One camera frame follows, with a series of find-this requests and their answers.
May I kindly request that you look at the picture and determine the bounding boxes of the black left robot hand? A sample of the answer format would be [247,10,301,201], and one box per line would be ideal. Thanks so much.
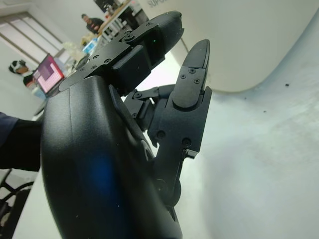
[40,10,213,239]

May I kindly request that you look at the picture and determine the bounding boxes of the black office chair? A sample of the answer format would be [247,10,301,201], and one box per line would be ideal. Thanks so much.
[0,168,34,226]

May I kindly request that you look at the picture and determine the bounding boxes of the person wearing headset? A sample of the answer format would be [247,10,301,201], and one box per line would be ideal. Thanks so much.
[8,59,35,87]

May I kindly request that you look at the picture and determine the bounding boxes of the person in black shirt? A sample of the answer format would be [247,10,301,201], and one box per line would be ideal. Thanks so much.
[81,13,104,34]

